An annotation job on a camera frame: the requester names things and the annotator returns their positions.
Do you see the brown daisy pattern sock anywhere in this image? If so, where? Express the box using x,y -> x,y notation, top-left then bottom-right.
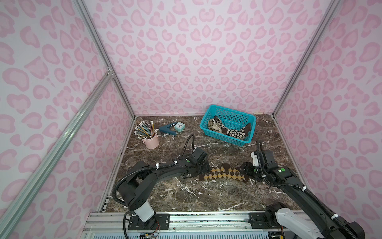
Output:
222,123 -> 252,140

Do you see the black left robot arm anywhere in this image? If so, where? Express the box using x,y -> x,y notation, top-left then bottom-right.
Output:
111,148 -> 210,223

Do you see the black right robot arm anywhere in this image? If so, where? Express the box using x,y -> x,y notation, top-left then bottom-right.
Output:
240,149 -> 365,239

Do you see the small mint alarm clock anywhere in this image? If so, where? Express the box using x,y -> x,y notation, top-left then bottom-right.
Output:
174,122 -> 186,132

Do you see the dark teal stapler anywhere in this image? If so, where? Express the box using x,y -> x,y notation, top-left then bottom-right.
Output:
159,122 -> 177,135

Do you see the teal plastic mesh basket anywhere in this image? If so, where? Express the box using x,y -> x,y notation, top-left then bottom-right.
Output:
200,105 -> 257,146

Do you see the pink metal pencil cup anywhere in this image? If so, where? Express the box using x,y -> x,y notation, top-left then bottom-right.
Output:
142,133 -> 160,149

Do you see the bundle of coloured pencils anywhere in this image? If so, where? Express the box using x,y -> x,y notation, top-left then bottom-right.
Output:
134,121 -> 158,139

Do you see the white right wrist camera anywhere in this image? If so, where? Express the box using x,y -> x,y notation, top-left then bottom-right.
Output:
251,151 -> 259,167

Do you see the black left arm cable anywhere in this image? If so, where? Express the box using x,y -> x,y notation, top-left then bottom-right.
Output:
180,134 -> 196,157

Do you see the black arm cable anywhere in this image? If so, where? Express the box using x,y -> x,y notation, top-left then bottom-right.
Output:
256,141 -> 265,177
180,134 -> 196,157

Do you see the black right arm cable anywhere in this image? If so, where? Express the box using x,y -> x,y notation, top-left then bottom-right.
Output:
256,141 -> 265,177

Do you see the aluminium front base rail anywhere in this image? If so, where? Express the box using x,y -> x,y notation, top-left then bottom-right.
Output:
80,210 -> 338,239

